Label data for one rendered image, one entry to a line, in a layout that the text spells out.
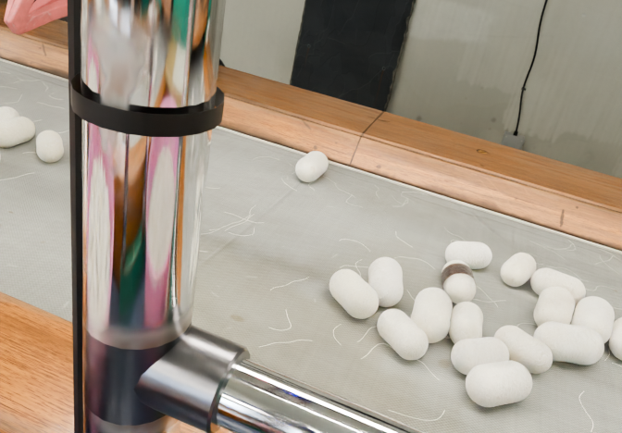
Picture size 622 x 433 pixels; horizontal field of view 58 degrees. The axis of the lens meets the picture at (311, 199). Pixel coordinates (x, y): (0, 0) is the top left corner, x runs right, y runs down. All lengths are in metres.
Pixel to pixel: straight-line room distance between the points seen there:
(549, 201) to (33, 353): 0.40
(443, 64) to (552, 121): 0.48
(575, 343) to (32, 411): 0.26
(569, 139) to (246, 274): 2.19
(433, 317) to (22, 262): 0.22
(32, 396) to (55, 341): 0.03
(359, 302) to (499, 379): 0.08
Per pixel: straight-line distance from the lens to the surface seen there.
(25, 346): 0.25
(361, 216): 0.42
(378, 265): 0.34
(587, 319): 0.36
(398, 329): 0.30
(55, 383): 0.24
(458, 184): 0.50
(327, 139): 0.52
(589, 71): 2.41
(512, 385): 0.29
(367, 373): 0.29
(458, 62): 2.40
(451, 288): 0.35
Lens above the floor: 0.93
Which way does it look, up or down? 27 degrees down
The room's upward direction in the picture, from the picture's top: 11 degrees clockwise
